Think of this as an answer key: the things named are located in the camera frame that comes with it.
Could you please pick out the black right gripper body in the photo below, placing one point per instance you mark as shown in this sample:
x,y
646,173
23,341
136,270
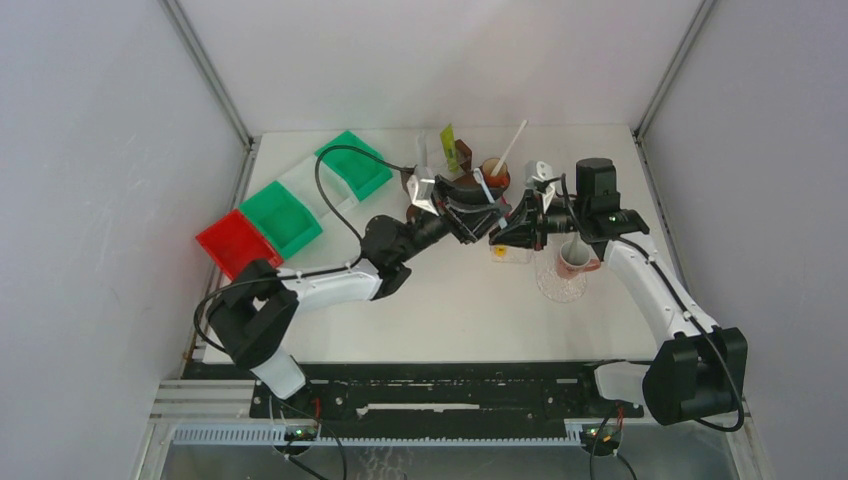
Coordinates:
x,y
538,226

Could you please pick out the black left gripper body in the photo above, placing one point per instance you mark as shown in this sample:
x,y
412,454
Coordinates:
x,y
457,224

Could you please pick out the light blue toothbrush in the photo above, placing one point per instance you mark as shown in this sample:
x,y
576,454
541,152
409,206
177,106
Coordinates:
x,y
478,176

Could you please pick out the brown ceramic cup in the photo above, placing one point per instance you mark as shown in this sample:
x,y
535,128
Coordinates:
x,y
501,180

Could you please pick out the pink printed white mug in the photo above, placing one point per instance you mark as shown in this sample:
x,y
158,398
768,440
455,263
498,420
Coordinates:
x,y
568,271

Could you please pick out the green toothpaste tube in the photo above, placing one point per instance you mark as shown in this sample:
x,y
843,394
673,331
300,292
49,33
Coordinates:
x,y
447,141

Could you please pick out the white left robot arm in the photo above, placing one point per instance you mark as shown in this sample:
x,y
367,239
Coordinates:
x,y
252,314

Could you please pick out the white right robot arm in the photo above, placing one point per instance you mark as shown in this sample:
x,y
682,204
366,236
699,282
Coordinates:
x,y
698,371

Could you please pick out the brown oval wooden tray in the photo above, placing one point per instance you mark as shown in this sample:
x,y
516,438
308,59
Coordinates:
x,y
414,212

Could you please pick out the green toothbrush bin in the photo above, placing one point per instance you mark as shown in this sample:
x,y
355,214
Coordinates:
x,y
350,158

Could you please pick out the white toothpaste bin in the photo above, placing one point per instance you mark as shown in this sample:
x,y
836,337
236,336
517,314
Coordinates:
x,y
300,181

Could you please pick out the clear rectangular acrylic plate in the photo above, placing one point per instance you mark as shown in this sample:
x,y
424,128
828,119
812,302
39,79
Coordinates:
x,y
516,255

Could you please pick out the clear oval acrylic plate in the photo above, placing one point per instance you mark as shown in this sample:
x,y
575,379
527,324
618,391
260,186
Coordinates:
x,y
550,278

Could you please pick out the green bin with rack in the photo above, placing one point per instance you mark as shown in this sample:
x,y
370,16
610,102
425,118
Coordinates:
x,y
282,219

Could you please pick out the red cup bin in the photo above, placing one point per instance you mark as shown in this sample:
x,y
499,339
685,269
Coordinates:
x,y
233,242

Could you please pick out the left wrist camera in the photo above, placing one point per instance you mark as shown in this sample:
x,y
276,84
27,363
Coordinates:
x,y
420,189

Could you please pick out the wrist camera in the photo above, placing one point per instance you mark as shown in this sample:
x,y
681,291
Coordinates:
x,y
540,179
420,189

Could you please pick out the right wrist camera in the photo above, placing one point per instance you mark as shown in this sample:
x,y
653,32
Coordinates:
x,y
540,179

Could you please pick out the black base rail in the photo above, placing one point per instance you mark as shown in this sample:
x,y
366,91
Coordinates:
x,y
446,401

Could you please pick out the aluminium frame post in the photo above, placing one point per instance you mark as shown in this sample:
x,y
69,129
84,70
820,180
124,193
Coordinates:
x,y
193,45

